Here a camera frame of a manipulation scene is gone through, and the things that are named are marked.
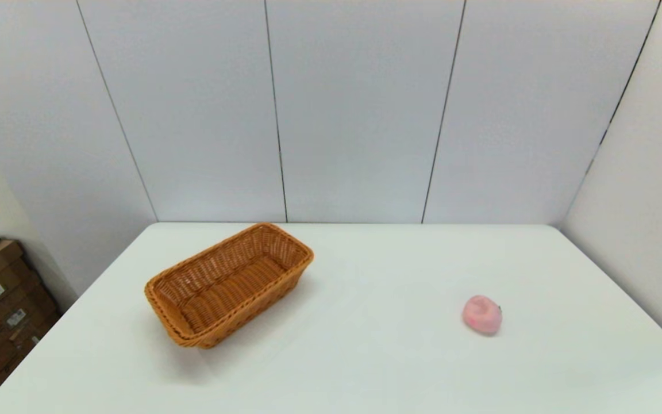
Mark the brown woven wicker basket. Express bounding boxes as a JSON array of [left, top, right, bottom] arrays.
[[144, 223, 314, 349]]

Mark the pink peach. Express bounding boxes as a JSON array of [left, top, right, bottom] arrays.
[[462, 295, 503, 336]]

